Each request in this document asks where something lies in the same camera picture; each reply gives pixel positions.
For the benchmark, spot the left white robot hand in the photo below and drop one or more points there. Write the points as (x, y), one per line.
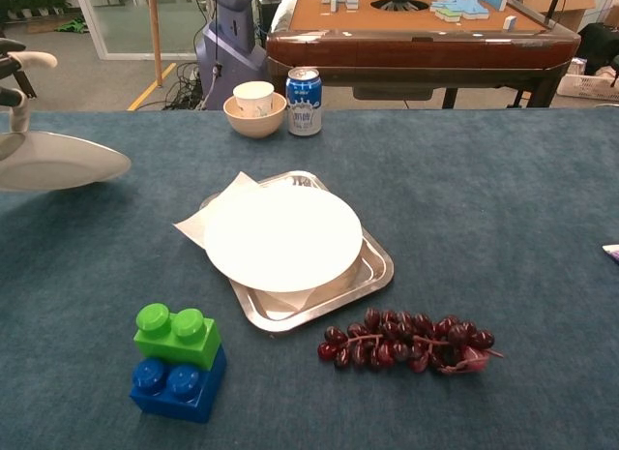
(34, 60)

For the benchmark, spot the white round plate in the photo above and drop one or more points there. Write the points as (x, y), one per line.
(58, 164)
(280, 237)

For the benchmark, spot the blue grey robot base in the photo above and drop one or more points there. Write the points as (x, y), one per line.
(232, 48)

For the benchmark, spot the black slanted table leg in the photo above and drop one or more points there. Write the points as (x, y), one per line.
(30, 89)

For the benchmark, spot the row of potted plants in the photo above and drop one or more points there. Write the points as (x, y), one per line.
(34, 2)

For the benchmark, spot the wooden pole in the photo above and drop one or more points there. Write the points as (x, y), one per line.
(156, 38)

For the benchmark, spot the white paper cup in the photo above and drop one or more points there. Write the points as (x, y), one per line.
(254, 99)

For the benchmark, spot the beige bowl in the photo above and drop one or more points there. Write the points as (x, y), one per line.
(254, 126)

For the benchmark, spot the blue white drink can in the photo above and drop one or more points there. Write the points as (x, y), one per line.
(303, 106)

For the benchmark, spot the green toy brick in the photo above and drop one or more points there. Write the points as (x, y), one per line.
(179, 341)

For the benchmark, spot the square metal tray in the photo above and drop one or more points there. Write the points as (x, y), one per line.
(271, 319)

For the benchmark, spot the blue toy brick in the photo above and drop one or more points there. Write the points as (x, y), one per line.
(179, 394)

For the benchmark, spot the brown mahjong table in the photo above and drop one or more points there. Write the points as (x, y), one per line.
(416, 53)

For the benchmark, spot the large mahjong tile pile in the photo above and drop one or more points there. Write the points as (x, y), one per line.
(464, 5)

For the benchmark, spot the dark red grape bunch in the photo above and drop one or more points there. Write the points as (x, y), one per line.
(401, 346)

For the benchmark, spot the blue felt table cloth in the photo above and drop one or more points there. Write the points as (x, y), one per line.
(483, 203)

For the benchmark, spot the single blue white mahjong tile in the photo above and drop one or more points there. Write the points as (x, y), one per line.
(509, 22)

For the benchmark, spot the cardboard box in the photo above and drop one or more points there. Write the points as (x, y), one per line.
(575, 9)

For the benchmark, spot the white plastic basket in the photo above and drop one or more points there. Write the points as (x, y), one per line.
(587, 84)

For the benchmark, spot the purple white toothpaste tube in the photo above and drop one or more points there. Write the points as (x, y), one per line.
(613, 253)

